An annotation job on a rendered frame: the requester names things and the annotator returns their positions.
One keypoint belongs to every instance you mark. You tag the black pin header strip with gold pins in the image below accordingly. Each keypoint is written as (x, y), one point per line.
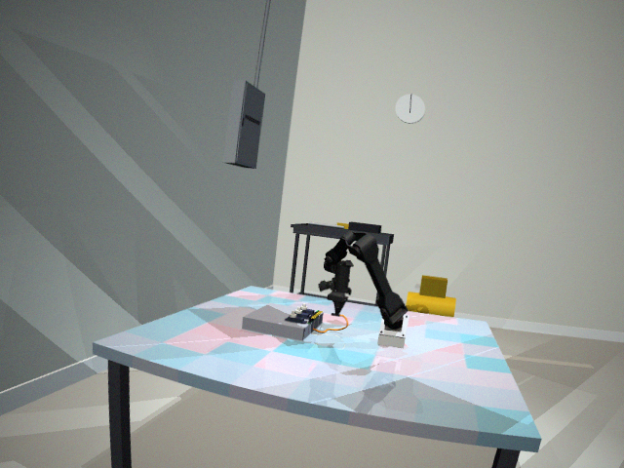
(311, 320)

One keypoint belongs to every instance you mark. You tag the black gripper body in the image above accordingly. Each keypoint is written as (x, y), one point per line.
(340, 289)

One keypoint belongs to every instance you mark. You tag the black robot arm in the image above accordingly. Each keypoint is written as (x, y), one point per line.
(392, 307)

